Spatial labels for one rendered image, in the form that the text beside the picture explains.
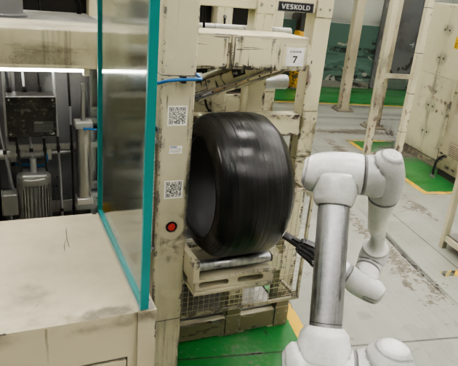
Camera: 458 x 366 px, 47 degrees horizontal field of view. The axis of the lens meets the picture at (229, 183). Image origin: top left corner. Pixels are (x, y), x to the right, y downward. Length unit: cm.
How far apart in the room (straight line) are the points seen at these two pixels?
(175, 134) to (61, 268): 76
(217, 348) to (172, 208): 132
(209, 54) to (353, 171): 85
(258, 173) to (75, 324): 97
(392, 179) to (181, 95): 79
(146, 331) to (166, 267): 92
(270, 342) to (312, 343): 166
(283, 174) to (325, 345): 67
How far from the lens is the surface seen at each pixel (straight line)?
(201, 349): 315
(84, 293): 129
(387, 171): 167
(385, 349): 163
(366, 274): 211
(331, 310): 164
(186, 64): 189
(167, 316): 230
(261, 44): 229
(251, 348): 320
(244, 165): 190
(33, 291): 132
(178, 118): 193
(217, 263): 214
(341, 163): 166
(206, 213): 242
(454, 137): 672
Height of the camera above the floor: 197
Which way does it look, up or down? 21 degrees down
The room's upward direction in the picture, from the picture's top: 5 degrees clockwise
